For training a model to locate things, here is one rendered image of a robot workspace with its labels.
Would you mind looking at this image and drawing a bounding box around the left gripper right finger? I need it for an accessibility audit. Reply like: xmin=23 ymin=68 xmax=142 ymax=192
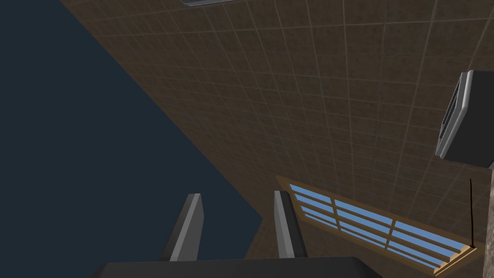
xmin=274 ymin=190 xmax=309 ymax=259

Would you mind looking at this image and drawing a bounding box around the grey microwave oven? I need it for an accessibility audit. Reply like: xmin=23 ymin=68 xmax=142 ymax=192
xmin=435 ymin=69 xmax=494 ymax=169

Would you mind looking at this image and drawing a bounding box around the wooden framed window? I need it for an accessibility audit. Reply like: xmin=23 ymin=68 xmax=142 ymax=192
xmin=275 ymin=175 xmax=483 ymax=276

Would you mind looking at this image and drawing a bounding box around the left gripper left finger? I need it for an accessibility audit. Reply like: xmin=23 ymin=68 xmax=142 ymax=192
xmin=160 ymin=193 xmax=205 ymax=262

